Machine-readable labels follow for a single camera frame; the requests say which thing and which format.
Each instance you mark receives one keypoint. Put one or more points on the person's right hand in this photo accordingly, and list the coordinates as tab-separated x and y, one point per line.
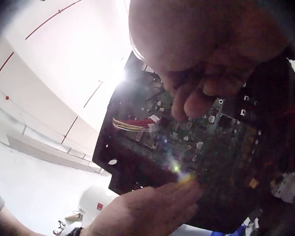
201	36

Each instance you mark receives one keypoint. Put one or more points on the person's left hand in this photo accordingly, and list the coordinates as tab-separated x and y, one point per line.
137	216

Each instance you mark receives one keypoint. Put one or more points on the person's left fingers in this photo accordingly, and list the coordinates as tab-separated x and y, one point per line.
172	199

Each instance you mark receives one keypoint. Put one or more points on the person's right fingers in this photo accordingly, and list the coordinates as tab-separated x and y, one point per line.
194	103

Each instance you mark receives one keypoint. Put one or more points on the black metal chassis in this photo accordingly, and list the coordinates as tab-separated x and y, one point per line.
147	169

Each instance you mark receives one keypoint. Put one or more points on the green circuit board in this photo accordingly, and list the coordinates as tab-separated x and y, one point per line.
211	147

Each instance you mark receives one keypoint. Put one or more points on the white round tank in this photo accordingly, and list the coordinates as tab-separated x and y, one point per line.
95	204

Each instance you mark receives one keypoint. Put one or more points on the black wrist band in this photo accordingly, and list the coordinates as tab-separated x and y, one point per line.
75	231

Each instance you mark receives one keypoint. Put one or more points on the silver connector block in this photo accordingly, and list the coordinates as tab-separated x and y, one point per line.
287	186

